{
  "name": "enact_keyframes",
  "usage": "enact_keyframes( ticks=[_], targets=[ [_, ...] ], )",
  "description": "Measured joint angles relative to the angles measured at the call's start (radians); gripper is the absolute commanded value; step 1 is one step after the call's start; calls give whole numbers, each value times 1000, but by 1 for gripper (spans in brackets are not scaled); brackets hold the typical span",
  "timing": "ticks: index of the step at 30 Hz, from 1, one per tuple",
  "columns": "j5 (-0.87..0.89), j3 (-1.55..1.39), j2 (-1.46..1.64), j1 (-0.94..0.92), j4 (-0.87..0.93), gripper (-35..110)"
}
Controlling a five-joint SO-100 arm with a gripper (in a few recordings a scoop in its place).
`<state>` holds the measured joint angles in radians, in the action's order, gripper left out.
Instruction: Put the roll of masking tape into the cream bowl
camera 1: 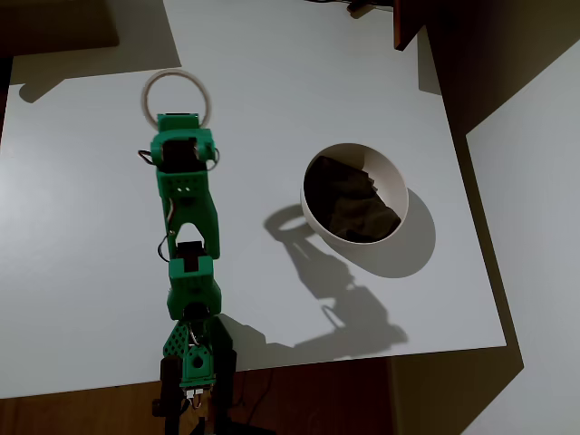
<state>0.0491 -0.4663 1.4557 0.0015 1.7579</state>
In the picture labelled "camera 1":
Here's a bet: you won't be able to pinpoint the dark furniture block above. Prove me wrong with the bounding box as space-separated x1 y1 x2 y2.
0 0 121 58

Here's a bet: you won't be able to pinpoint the brown wooden board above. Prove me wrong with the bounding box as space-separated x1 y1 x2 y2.
392 0 430 52

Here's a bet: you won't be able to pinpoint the beige bowl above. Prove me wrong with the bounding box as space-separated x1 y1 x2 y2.
299 142 410 250

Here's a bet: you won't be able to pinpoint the dark cloth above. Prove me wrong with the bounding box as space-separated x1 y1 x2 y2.
303 155 403 244

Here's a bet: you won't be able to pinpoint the beige masking tape roll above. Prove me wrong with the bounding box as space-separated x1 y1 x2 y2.
141 68 213 126

